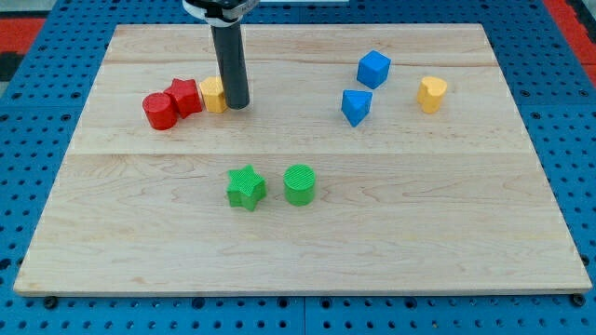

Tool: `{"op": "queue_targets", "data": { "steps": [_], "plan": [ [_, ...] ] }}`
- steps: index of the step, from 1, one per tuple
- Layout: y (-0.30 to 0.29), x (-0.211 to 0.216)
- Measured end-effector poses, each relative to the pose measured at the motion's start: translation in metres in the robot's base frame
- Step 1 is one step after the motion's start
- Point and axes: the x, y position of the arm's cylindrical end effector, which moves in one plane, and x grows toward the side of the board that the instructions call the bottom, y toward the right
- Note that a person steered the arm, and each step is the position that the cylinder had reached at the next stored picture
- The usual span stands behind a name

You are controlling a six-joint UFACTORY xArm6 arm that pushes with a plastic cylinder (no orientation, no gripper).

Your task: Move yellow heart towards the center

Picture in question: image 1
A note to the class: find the green star block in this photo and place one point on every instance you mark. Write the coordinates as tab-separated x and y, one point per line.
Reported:
246	188

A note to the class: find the red star block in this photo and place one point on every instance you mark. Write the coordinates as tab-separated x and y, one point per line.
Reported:
185	96

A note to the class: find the blue cube block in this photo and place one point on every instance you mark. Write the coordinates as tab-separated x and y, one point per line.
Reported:
373	69

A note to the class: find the yellow hexagon block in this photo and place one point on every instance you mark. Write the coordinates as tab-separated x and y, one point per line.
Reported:
212	91

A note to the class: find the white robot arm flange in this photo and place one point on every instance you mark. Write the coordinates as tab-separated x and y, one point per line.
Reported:
219	13

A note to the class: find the light wooden board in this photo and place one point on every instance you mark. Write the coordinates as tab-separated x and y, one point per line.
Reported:
406	203

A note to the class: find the green cylinder block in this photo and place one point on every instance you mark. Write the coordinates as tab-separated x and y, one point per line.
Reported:
299	184

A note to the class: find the yellow heart block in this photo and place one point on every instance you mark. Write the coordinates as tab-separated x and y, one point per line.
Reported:
430	93

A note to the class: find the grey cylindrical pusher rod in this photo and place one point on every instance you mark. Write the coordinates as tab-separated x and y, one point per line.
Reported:
229	50

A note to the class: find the red cylinder block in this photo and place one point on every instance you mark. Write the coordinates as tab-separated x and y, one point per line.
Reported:
159	110

